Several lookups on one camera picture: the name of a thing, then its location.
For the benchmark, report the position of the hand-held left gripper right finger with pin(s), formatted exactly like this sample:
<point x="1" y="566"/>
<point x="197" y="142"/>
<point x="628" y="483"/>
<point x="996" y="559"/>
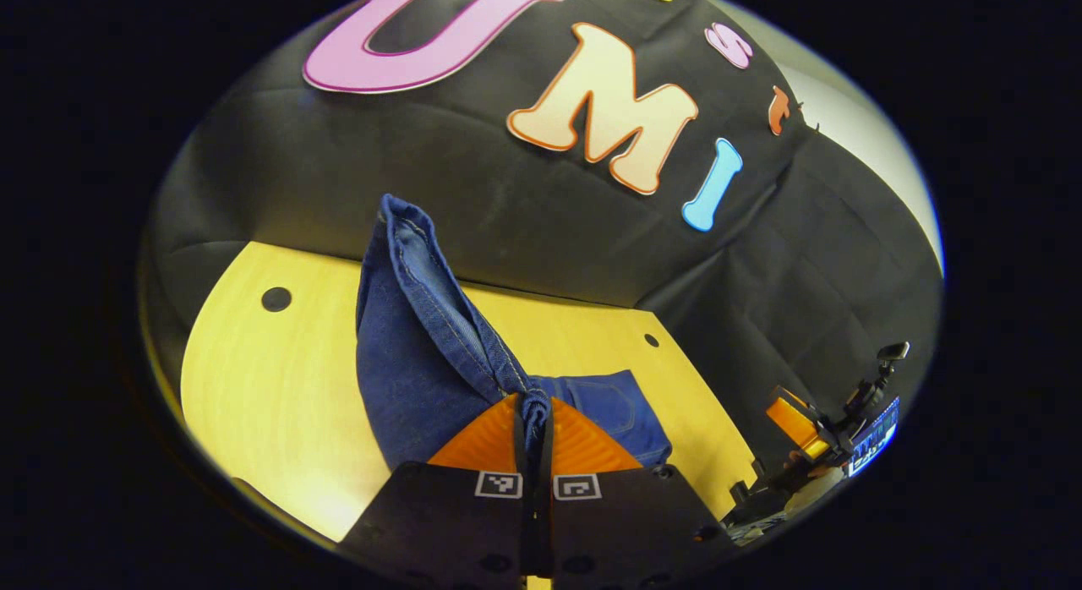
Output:
<point x="625" y="522"/>

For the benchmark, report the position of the blue denim jeans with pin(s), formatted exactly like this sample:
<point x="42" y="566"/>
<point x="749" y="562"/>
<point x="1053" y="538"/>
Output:
<point x="423" y="353"/>

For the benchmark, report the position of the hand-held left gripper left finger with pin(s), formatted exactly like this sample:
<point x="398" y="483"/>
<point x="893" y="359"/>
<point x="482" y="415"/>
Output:
<point x="448" y="522"/>

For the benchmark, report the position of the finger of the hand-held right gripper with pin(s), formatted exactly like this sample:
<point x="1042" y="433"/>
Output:
<point x="778" y="487"/>
<point x="793" y="421"/>

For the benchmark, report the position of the black backdrop cloth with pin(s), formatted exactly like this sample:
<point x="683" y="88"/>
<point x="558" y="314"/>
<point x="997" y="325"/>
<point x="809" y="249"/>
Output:
<point x="473" y="193"/>

